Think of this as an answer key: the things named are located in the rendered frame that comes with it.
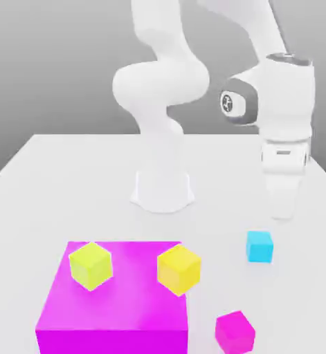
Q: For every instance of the small magenta cube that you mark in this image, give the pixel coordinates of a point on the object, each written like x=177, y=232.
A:
x=234, y=333

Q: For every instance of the large magenta box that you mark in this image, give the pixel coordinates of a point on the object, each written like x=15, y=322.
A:
x=115, y=312

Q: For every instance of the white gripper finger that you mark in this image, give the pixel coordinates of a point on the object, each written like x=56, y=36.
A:
x=274, y=193
x=290, y=193

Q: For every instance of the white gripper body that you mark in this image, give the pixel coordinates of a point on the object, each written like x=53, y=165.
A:
x=284, y=163

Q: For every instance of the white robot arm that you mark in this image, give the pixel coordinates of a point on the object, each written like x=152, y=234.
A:
x=162, y=83

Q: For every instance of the small yellow cube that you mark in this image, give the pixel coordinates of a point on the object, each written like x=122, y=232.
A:
x=178, y=269

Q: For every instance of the small cyan cube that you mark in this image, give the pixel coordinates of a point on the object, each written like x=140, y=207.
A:
x=259, y=247

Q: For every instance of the small lime cube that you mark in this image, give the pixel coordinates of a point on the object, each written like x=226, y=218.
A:
x=90, y=267

